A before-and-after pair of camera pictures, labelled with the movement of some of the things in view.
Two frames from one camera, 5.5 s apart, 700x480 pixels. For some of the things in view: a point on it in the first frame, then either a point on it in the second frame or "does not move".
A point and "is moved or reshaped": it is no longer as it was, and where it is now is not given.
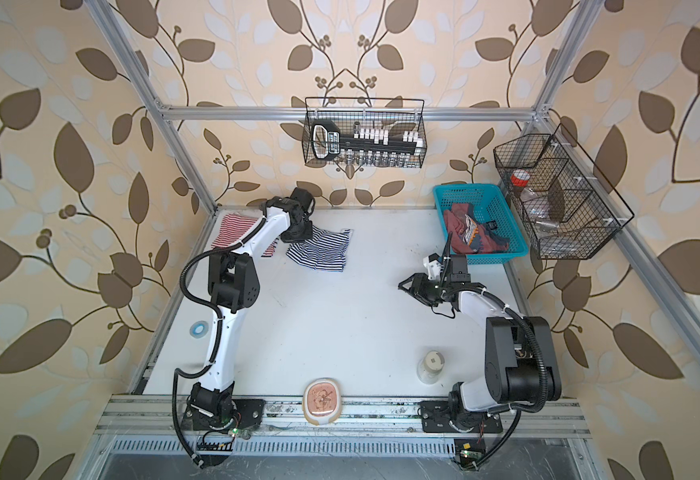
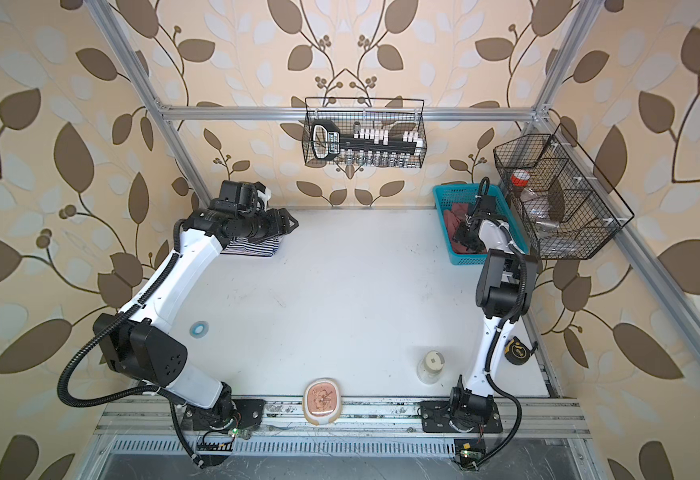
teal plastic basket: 481,223 does not move
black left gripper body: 299,233 -> 262,225
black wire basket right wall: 568,208 does not move
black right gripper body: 429,291 -> 463,233
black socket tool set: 367,147 does not move
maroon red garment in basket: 455,219 does not move
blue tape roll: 198,329 does not move
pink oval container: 322,401 does not move
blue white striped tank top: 324,251 is moved or reshaped
